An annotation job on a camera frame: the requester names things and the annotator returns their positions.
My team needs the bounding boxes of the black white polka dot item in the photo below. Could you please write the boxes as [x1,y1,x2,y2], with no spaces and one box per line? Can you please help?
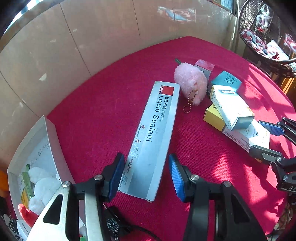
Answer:
[0,213,20,241]

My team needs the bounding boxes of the red white patterned cushion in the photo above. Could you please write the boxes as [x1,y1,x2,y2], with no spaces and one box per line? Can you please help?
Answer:
[284,34,296,52]
[240,29,269,55]

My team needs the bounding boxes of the white printed box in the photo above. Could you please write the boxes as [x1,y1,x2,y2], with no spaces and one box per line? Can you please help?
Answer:
[222,119,270,153]

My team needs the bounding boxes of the long grey box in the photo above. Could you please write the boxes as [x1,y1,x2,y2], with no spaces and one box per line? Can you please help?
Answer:
[117,81,181,202]

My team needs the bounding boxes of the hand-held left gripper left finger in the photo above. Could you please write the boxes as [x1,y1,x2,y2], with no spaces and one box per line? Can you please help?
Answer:
[26,152,126,241]

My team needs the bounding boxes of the white cardboard box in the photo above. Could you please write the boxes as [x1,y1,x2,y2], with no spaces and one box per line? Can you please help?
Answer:
[7,115,77,241]

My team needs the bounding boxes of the teal box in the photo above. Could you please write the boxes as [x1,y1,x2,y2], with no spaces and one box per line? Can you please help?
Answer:
[210,71,242,90]

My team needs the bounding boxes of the yellow box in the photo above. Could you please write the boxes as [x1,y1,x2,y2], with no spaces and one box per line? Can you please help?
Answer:
[203,103,226,131]

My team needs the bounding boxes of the small pink box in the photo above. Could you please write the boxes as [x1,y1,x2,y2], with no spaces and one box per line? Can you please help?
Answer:
[194,59,215,78]

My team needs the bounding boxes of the window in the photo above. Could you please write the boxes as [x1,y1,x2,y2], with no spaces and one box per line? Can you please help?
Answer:
[208,0,240,16]

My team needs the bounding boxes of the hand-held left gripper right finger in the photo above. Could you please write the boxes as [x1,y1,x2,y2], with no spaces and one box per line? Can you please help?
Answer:
[168,153,266,241]

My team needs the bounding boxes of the pink plush keychain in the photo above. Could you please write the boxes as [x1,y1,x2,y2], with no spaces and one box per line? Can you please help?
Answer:
[174,58,208,114]

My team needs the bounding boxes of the small yellow packet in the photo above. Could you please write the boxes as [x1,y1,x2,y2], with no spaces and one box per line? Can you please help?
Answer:
[20,188,30,209]

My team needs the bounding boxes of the red plush item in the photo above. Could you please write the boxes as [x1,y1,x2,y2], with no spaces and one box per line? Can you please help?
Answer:
[18,204,38,227]

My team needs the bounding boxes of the green packet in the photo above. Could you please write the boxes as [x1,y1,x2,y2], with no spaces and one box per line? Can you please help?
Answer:
[22,164,35,197]

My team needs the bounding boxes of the white and blue box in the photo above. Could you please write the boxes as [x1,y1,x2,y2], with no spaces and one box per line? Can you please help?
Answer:
[210,85,255,131]

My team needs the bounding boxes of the white hanging plush toy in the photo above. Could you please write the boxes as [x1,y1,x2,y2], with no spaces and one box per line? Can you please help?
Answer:
[254,5,271,30]

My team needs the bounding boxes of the orange object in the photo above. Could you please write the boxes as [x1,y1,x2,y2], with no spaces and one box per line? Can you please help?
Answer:
[0,170,10,197]

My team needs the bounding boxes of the dark wicker hanging chair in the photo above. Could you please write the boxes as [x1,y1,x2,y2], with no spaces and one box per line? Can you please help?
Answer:
[238,0,296,78]

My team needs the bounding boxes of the black power adapter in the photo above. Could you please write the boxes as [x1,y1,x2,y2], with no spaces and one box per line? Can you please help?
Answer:
[102,206,162,241]

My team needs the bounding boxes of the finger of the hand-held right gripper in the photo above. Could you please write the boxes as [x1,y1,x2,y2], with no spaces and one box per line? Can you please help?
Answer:
[248,145,296,174]
[258,117,296,146]

